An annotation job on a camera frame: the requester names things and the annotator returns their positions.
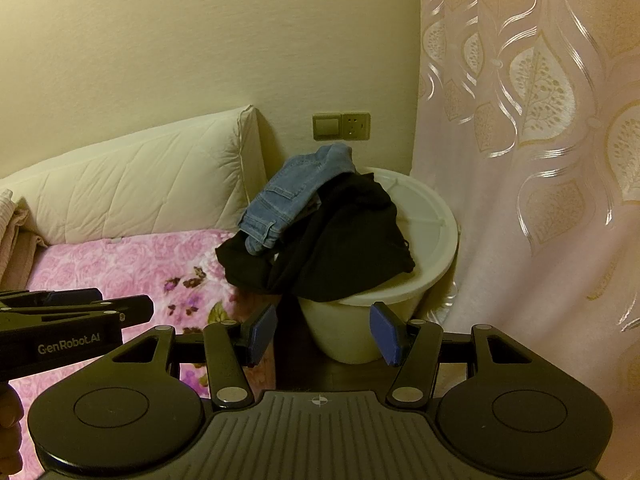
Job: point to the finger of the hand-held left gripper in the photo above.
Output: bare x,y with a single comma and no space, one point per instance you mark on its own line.
100,312
50,297

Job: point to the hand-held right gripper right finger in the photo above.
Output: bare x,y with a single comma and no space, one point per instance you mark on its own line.
387,335

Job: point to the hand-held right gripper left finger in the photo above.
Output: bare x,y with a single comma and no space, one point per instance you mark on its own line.
262,335

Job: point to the white plastic laundry basket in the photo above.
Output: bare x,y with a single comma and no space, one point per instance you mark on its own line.
425,220

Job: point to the blue denim jeans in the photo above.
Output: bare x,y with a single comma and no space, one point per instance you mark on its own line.
285,195

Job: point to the person's left hand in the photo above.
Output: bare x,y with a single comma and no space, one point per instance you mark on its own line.
10,435

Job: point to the pink rose print blanket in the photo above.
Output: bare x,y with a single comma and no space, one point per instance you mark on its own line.
100,270

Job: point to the black garment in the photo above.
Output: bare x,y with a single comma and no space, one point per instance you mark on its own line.
350,240

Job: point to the white quilted headboard cushion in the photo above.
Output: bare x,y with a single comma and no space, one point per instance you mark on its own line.
125,185

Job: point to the pink leaf pattern curtain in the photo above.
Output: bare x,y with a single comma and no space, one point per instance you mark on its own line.
525,160

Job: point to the brass wall power socket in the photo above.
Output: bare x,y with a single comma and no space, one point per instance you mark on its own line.
356,126

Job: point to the brass wall light switch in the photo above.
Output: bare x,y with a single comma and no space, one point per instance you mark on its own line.
327,127

